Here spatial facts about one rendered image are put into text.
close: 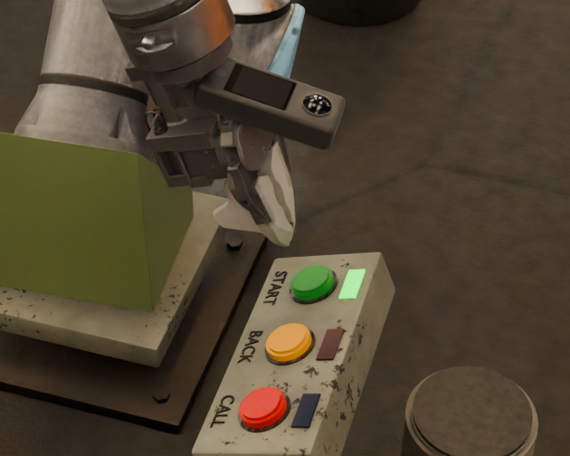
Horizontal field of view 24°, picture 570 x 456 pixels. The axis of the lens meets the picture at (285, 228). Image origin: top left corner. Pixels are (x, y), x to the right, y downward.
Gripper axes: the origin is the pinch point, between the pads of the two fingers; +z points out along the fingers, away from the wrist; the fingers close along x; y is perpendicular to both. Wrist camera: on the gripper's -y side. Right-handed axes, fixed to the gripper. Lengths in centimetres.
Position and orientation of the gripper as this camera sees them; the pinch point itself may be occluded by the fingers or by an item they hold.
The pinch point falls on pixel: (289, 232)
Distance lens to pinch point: 115.6
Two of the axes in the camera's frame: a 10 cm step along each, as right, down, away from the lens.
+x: -2.9, 6.5, -7.0
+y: -9.0, 0.6, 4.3
